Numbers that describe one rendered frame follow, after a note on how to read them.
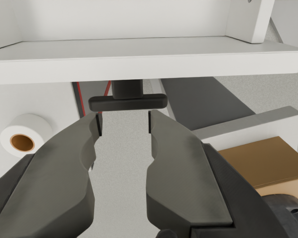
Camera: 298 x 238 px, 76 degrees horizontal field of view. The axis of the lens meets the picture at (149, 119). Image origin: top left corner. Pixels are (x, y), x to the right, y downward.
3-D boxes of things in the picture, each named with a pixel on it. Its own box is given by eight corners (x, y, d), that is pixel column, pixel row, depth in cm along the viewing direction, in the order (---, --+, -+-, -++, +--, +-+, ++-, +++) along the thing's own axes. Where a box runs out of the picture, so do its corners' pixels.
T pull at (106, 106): (166, 103, 19) (168, 109, 18) (91, 106, 19) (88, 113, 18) (167, 67, 18) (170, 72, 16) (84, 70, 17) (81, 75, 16)
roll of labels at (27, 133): (4, 128, 35) (-10, 141, 32) (28, 106, 33) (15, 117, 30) (37, 150, 38) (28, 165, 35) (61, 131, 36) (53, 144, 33)
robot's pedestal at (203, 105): (204, 93, 118) (292, 200, 53) (157, 106, 120) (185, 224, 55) (197, 44, 103) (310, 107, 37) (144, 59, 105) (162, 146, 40)
